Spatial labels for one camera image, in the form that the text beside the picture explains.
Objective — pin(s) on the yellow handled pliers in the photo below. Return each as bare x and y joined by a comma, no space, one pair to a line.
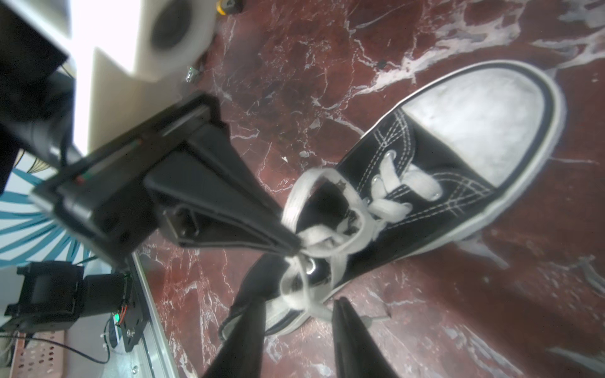
229,7

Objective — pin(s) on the black white canvas sneaker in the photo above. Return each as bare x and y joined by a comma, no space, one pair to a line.
442,164

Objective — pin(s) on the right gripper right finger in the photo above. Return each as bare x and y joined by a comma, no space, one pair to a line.
356,354

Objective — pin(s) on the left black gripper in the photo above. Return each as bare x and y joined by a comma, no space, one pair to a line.
110,199

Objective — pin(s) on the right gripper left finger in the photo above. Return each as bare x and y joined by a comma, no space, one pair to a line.
241,354

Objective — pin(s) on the pink perforated basket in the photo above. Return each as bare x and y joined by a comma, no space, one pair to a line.
33,359

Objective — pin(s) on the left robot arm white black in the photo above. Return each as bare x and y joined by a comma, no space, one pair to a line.
55,294

